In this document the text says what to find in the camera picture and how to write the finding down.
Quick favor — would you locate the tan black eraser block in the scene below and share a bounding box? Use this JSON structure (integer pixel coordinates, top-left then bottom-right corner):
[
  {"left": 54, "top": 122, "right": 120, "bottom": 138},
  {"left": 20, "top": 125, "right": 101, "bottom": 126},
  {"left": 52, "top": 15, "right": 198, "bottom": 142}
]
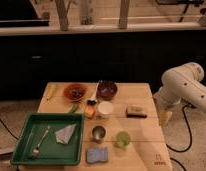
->
[{"left": 126, "top": 106, "right": 147, "bottom": 118}]

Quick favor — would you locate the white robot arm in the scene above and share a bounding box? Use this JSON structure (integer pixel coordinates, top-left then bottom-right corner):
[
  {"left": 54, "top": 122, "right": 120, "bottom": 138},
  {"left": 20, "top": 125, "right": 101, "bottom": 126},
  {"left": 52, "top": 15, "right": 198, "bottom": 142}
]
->
[{"left": 153, "top": 62, "right": 206, "bottom": 127}]

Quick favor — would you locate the green plastic cup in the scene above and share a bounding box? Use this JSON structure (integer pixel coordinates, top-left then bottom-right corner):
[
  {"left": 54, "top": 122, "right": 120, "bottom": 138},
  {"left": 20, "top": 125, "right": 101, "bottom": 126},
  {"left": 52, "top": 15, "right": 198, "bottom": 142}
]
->
[{"left": 115, "top": 131, "right": 131, "bottom": 149}]

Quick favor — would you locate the white cup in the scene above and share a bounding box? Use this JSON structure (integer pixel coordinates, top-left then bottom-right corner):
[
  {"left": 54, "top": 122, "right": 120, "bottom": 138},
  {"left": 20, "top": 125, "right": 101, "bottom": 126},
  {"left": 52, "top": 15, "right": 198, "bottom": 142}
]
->
[{"left": 97, "top": 101, "right": 114, "bottom": 119}]

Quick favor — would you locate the small metal cup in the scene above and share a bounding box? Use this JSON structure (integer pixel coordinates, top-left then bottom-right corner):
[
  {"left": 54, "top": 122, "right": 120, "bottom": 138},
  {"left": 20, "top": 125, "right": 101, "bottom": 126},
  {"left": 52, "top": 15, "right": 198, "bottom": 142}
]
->
[{"left": 92, "top": 126, "right": 106, "bottom": 142}]

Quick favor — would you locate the dark purple bowl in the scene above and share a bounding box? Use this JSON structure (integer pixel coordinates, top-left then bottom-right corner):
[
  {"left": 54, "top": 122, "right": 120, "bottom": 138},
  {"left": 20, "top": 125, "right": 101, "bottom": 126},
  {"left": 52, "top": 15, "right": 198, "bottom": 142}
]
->
[{"left": 97, "top": 81, "right": 118, "bottom": 100}]

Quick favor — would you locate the orange block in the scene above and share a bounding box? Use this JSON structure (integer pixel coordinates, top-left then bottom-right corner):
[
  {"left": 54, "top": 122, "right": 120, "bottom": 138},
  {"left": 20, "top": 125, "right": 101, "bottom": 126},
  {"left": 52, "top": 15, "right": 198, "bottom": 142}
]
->
[{"left": 84, "top": 105, "right": 96, "bottom": 119}]

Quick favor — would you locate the blue sponge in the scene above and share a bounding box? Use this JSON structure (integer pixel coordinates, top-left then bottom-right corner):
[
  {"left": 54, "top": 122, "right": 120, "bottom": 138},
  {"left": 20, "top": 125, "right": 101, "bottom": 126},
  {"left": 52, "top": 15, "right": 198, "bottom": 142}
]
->
[{"left": 86, "top": 147, "right": 108, "bottom": 164}]

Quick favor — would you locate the green vegetable toy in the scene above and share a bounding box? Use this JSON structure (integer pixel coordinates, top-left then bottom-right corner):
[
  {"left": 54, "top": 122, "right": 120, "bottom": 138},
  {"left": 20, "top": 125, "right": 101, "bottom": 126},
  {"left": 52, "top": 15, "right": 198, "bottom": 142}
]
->
[{"left": 68, "top": 103, "right": 79, "bottom": 113}]

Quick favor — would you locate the orange plate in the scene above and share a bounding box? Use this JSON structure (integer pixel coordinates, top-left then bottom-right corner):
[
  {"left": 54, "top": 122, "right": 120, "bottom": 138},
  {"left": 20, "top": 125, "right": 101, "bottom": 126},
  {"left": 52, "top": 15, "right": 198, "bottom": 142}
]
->
[{"left": 63, "top": 83, "right": 87, "bottom": 101}]

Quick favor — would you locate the grey folded cloth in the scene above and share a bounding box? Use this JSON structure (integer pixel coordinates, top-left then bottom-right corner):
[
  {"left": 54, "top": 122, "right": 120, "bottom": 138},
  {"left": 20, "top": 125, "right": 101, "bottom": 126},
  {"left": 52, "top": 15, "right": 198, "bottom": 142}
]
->
[{"left": 55, "top": 124, "right": 76, "bottom": 144}]

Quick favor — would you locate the yellow banana toy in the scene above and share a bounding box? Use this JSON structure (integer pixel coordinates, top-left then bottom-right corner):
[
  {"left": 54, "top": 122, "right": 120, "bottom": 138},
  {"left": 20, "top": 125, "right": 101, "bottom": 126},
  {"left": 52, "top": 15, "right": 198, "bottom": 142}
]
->
[{"left": 46, "top": 84, "right": 57, "bottom": 101}]

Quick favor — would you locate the green plastic tray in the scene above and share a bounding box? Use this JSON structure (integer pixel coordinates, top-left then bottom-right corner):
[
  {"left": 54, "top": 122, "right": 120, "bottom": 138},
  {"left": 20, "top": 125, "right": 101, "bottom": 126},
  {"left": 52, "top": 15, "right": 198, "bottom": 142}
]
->
[{"left": 11, "top": 114, "right": 84, "bottom": 166}]

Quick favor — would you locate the silver fork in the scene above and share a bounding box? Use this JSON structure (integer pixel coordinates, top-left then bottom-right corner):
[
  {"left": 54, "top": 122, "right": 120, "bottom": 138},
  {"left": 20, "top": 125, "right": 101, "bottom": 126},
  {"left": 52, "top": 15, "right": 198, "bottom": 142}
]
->
[{"left": 30, "top": 126, "right": 51, "bottom": 158}]

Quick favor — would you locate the black cable on floor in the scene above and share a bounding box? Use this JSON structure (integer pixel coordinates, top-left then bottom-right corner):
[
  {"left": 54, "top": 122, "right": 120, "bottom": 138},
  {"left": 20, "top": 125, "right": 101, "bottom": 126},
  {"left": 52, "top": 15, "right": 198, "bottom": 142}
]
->
[{"left": 166, "top": 103, "right": 197, "bottom": 154}]

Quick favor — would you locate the white handled brush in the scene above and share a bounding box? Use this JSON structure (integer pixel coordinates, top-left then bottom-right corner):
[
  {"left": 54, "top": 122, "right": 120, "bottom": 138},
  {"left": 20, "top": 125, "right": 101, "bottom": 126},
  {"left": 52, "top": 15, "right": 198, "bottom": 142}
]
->
[{"left": 87, "top": 80, "right": 101, "bottom": 105}]

